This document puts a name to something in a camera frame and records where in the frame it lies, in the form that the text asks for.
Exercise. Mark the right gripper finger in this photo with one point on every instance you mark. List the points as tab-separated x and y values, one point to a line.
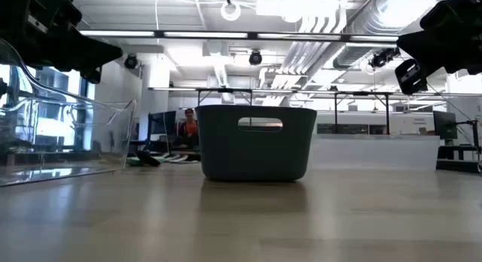
429	41
433	63

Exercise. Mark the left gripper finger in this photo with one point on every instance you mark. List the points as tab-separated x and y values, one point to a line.
86	66
83	47

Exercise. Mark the black ceiling spotlight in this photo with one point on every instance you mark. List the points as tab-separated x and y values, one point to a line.
255	58
130	61
384	56

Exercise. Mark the black computer monitor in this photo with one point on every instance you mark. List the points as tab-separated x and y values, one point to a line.
165	122
444	124

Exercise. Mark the clear plastic tray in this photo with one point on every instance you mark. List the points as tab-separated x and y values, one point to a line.
75	168

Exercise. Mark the dark office desk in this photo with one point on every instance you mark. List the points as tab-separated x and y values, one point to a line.
457	165

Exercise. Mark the translucent white plastic container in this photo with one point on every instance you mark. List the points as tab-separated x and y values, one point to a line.
376	153

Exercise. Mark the person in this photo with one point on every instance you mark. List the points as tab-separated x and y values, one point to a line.
190	128

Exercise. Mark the long linear ceiling light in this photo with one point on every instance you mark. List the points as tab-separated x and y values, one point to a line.
207	34

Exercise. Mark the dark teal plastic bin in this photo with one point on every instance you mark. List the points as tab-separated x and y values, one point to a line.
226	153

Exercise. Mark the silver ventilation duct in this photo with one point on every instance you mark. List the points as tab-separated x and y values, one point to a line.
373	17

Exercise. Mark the black metal frame stand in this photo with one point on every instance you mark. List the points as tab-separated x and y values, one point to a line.
387	115
226	90

